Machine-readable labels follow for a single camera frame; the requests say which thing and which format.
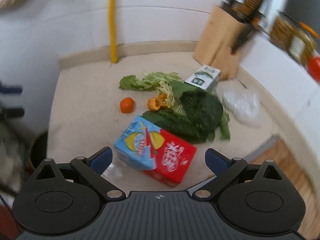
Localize clear plastic bag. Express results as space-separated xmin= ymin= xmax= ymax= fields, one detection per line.
xmin=217 ymin=87 xmax=260 ymax=127

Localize dark green leafy vegetable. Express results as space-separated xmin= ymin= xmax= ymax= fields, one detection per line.
xmin=142 ymin=81 xmax=231 ymax=143

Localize red blue drink carton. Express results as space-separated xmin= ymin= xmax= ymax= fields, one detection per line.
xmin=114 ymin=116 xmax=197 ymax=187

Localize green white small carton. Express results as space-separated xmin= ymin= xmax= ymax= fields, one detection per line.
xmin=184 ymin=66 xmax=221 ymax=92

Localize yellow vertical pipe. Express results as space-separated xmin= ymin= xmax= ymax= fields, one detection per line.
xmin=108 ymin=0 xmax=118 ymax=63

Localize green lettuce scraps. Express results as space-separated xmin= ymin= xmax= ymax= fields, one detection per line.
xmin=119 ymin=72 xmax=185 ymax=115

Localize wooden knife block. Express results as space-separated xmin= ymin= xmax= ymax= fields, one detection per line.
xmin=193 ymin=5 xmax=246 ymax=80

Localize green-lidded glass jar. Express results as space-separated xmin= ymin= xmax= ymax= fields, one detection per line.
xmin=288 ymin=22 xmax=319 ymax=67

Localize glass jar of pickles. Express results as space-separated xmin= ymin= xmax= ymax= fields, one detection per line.
xmin=270 ymin=12 xmax=297 ymax=50

